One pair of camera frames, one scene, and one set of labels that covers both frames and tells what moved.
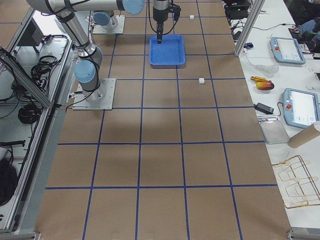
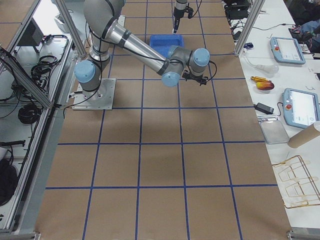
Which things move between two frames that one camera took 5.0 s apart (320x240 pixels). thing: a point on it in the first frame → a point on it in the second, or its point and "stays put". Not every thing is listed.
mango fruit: x=265 y=85 stays put
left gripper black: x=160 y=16 → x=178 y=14
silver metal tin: x=274 y=132 stays put
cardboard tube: x=306 y=135 stays put
